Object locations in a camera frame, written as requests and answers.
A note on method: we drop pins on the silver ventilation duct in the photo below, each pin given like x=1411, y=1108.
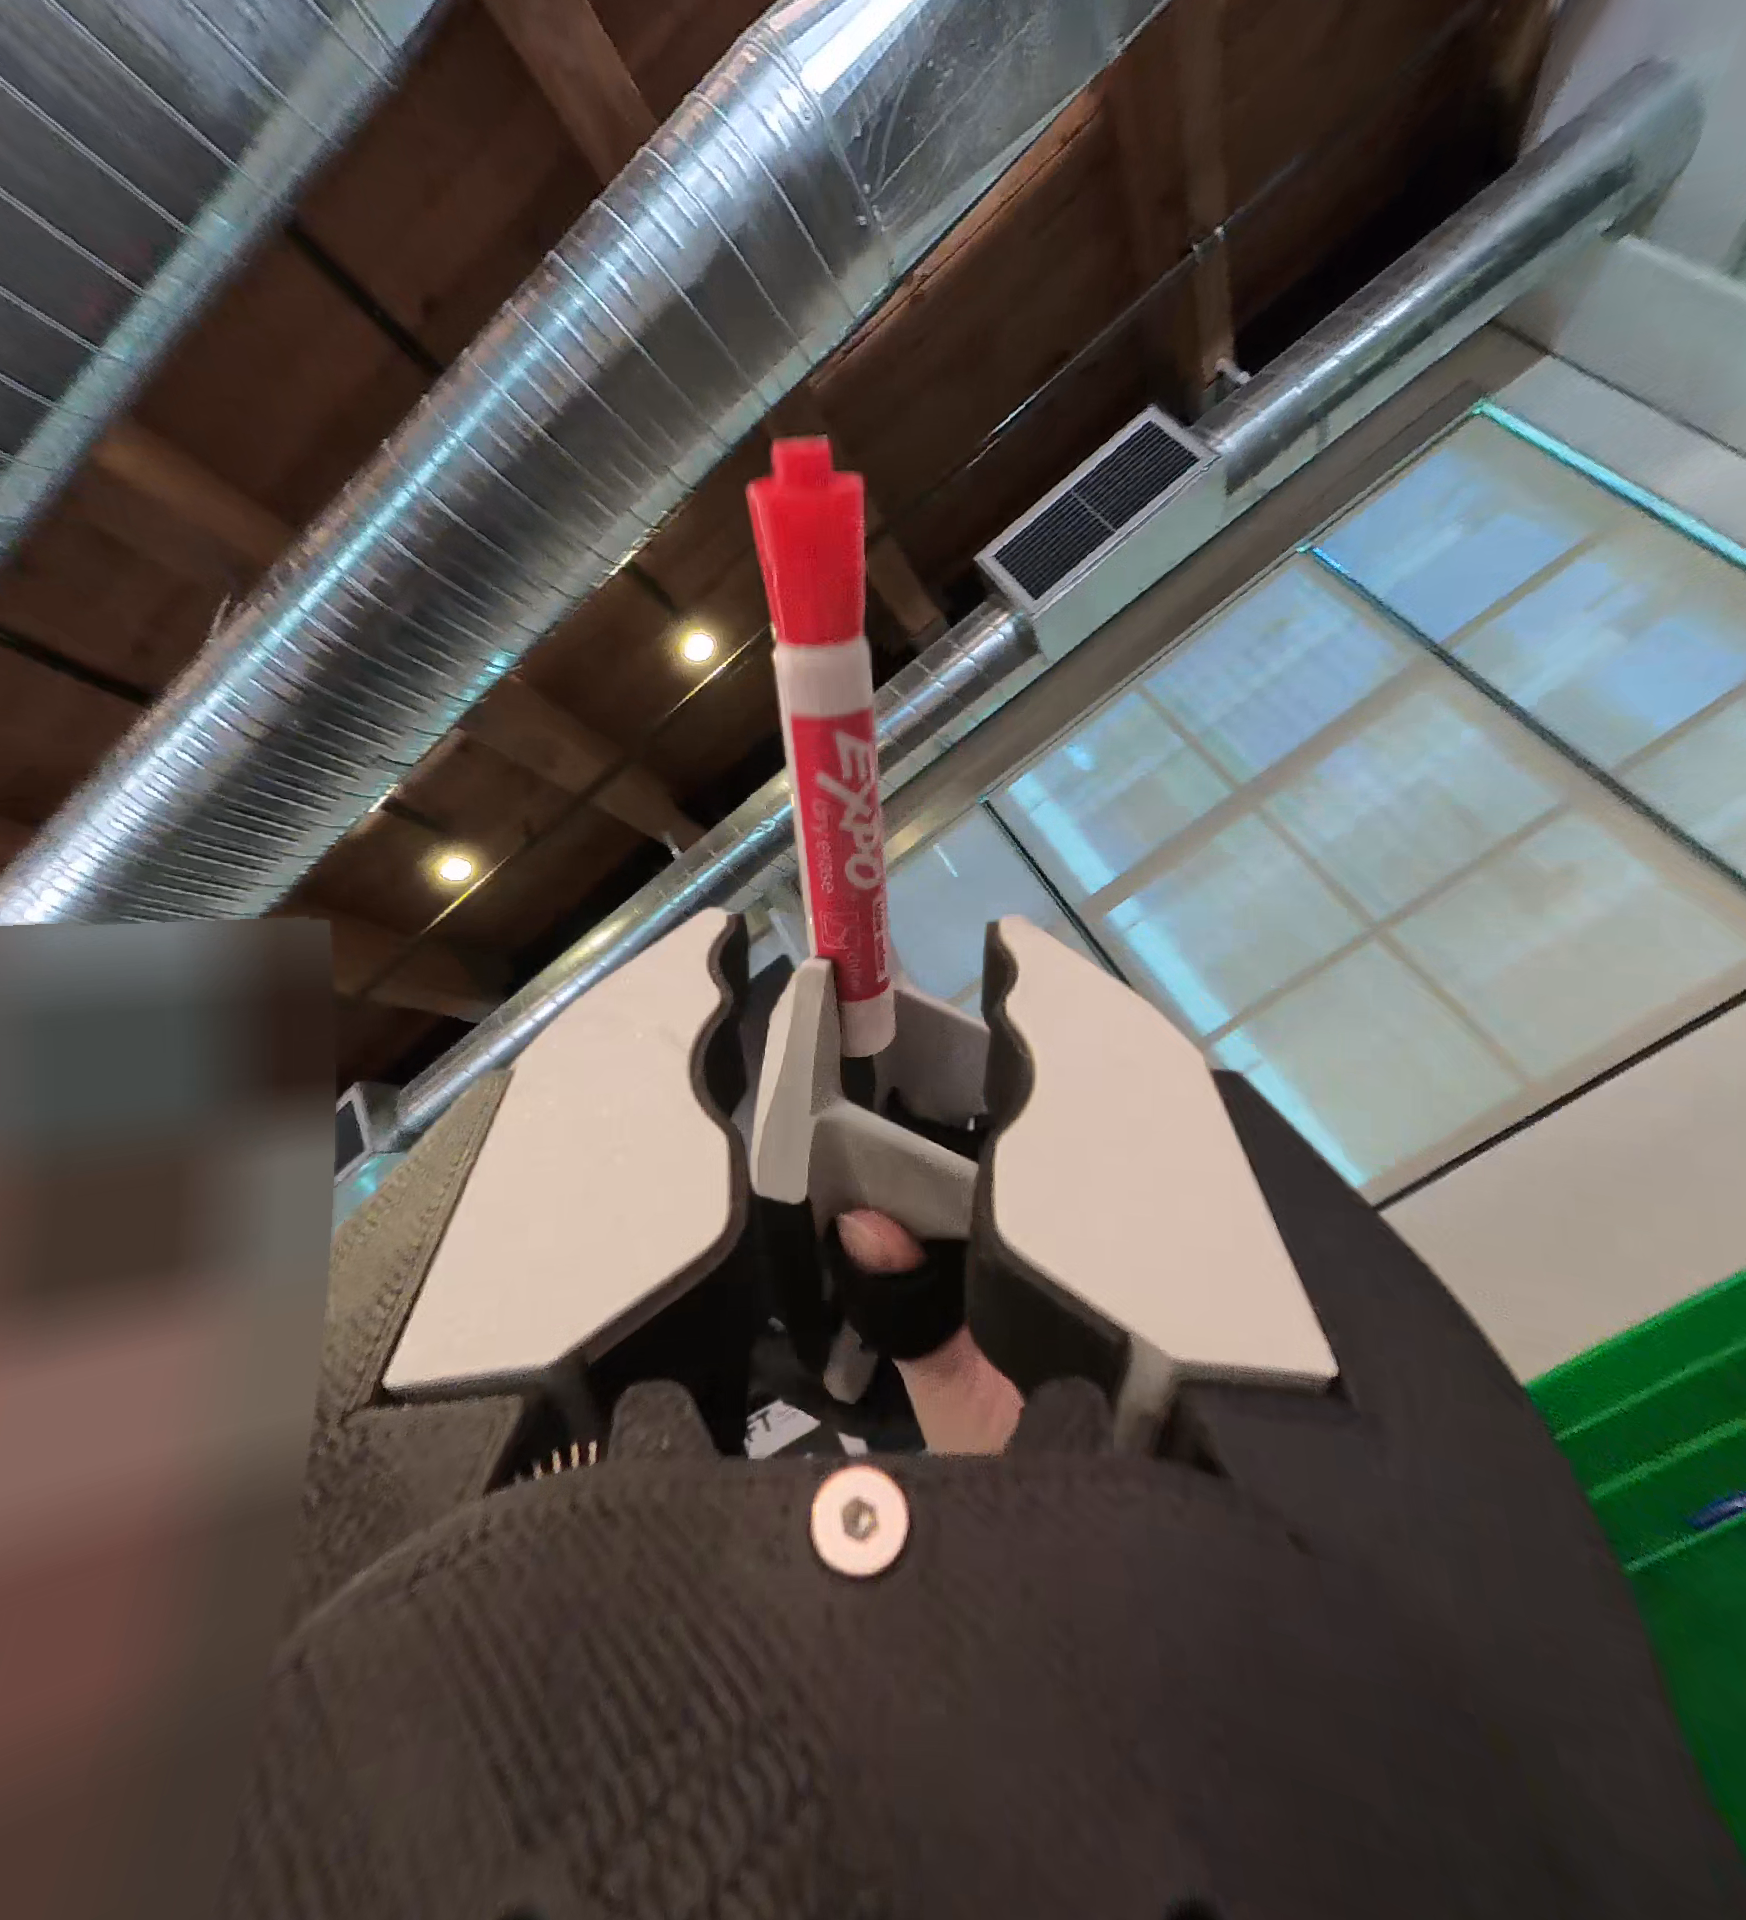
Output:
x=513, y=451
x=64, y=226

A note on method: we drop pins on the round ceiling light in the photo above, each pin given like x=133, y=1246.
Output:
x=696, y=646
x=454, y=865

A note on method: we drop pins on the large paned window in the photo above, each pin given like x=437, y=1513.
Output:
x=1413, y=841

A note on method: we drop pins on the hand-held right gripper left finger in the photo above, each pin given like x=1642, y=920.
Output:
x=588, y=1200

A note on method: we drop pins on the slim silver spiral duct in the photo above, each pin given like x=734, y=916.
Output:
x=1413, y=286

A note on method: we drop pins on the red dry-erase marker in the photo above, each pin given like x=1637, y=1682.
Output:
x=828, y=750

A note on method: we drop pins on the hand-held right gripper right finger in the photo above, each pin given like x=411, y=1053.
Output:
x=1160, y=1200

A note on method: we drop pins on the person's left hand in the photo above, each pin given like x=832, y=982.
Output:
x=965, y=1395

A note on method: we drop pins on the green plastic bin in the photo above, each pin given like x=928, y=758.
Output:
x=1729, y=1575

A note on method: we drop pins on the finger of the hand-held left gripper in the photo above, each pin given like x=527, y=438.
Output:
x=800, y=1080
x=949, y=1058

